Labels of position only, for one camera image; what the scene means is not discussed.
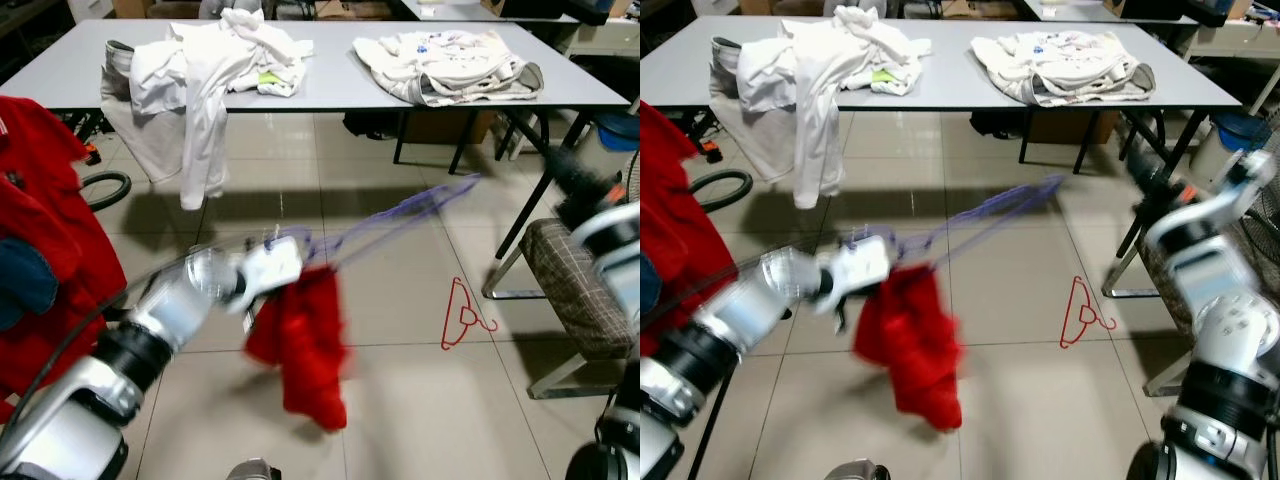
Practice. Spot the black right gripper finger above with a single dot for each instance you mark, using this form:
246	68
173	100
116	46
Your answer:
1165	160
1148	169
585	165
567	174

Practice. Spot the red garment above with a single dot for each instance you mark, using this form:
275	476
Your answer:
915	350
310	350

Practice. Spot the purple plastic hanger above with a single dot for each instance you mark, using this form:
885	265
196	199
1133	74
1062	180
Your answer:
910	245
308	245

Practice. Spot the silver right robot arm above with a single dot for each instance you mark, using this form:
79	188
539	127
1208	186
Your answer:
620	290
1230	340

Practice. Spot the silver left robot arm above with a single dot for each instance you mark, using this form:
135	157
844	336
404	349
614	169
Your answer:
170	315
750	320

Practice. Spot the red plastic hanger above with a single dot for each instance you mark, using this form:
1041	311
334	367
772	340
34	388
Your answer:
1066	320
447	320

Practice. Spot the blue plastic basin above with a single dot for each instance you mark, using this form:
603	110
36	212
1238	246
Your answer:
1240	130
620	130

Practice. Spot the plaid cushioned stool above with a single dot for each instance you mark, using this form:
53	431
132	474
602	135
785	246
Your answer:
570	290
1152	285

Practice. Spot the brown cardboard box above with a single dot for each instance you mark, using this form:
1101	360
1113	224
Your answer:
1070	125
450	125

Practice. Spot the cream printed garment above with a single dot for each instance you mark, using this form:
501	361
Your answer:
450	70
1060	70

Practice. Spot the grey table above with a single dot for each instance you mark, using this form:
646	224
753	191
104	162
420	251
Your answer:
950	90
1070	10
470	10
330	90

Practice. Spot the white long-sleeved garment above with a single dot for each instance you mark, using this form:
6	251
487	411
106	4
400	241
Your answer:
205	120
820	120

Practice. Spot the yellow-green cloth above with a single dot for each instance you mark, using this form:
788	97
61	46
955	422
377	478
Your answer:
882	76
270	77

